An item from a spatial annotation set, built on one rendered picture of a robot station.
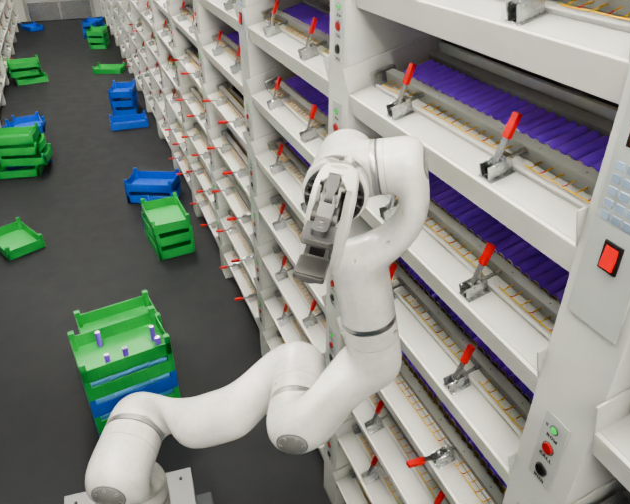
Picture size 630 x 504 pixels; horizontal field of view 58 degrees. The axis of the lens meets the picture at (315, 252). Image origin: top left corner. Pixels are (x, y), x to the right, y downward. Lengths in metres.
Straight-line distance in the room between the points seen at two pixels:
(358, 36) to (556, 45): 0.52
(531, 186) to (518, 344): 0.22
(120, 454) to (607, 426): 0.83
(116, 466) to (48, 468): 1.13
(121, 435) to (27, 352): 1.62
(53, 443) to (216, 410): 1.33
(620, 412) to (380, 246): 0.36
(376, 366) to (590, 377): 0.35
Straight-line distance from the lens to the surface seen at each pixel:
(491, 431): 0.99
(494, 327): 0.87
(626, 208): 0.63
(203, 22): 2.48
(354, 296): 0.85
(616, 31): 0.70
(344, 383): 0.97
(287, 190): 1.65
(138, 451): 1.20
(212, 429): 1.10
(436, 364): 1.08
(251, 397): 1.09
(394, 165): 0.74
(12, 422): 2.50
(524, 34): 0.72
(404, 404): 1.27
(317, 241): 0.54
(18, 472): 2.33
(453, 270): 0.96
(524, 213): 0.75
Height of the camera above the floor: 1.69
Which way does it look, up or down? 33 degrees down
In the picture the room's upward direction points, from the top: straight up
